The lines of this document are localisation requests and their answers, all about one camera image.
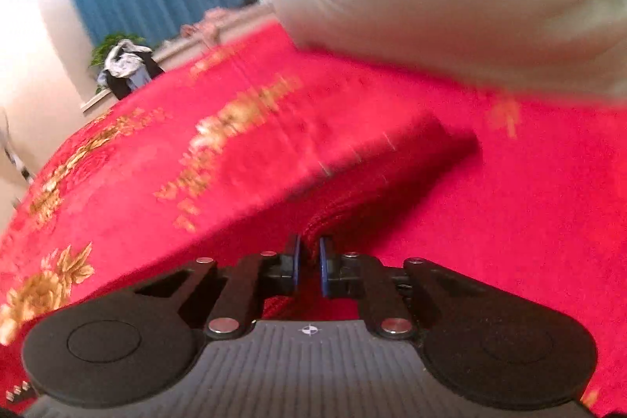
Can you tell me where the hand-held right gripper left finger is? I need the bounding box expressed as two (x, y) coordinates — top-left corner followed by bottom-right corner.
(105, 234), (302, 340)

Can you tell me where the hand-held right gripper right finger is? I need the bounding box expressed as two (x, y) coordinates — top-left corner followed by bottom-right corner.
(318, 236), (520, 340)

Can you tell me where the dark red knitted sweater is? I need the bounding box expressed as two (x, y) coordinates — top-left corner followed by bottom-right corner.
(262, 109), (483, 321)

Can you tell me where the pile of dark clothes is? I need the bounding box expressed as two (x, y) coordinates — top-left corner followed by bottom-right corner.
(105, 48), (165, 100)

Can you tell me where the red floral blanket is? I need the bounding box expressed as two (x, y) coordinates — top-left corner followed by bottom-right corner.
(0, 19), (627, 418)

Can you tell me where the pink cloth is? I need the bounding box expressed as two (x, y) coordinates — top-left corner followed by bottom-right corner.
(181, 7), (231, 49)

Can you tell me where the white window ledge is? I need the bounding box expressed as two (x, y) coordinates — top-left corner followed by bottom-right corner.
(81, 2), (275, 112)

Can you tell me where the grey white garment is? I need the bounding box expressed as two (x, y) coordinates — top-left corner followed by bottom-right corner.
(103, 38), (152, 78)

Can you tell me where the green potted plant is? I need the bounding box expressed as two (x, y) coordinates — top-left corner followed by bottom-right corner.
(88, 33), (148, 71)

